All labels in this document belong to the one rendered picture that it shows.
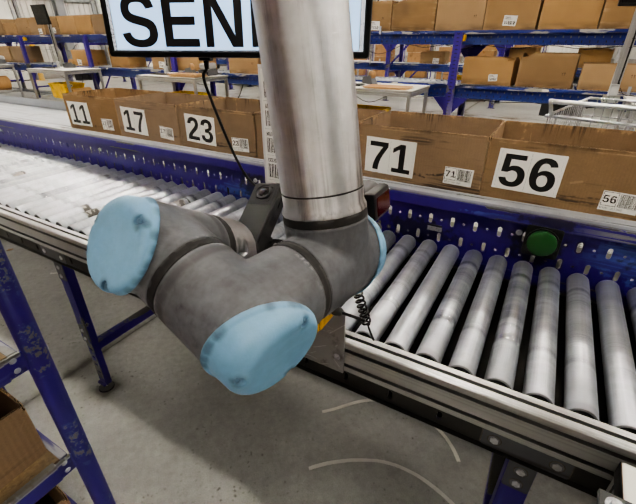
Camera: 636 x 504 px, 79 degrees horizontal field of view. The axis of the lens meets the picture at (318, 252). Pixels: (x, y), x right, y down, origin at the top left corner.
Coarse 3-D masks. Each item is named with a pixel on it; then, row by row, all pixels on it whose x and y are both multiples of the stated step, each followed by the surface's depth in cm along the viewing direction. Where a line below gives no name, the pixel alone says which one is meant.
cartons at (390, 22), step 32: (416, 0) 490; (448, 0) 473; (480, 0) 458; (512, 0) 443; (544, 0) 429; (576, 0) 417; (608, 0) 403; (0, 32) 959; (32, 32) 898; (64, 32) 842; (96, 32) 796; (96, 64) 817; (128, 64) 753; (160, 64) 711; (256, 64) 613; (480, 64) 464; (512, 64) 446; (544, 64) 433; (576, 64) 418; (608, 64) 406
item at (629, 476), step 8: (624, 464) 55; (616, 472) 56; (624, 472) 54; (632, 472) 54; (616, 480) 55; (624, 480) 53; (632, 480) 53; (616, 488) 54; (624, 488) 52; (632, 488) 52; (624, 496) 51; (632, 496) 51
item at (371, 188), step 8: (368, 184) 57; (376, 184) 59; (384, 184) 58; (368, 192) 55; (376, 192) 55; (384, 192) 57; (368, 200) 55; (376, 200) 55; (384, 200) 57; (368, 208) 56; (376, 208) 55; (384, 208) 58; (376, 216) 56
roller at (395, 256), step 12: (408, 240) 117; (396, 252) 110; (408, 252) 114; (384, 264) 104; (396, 264) 106; (384, 276) 100; (372, 288) 95; (348, 300) 90; (372, 300) 94; (348, 312) 86; (348, 324) 84
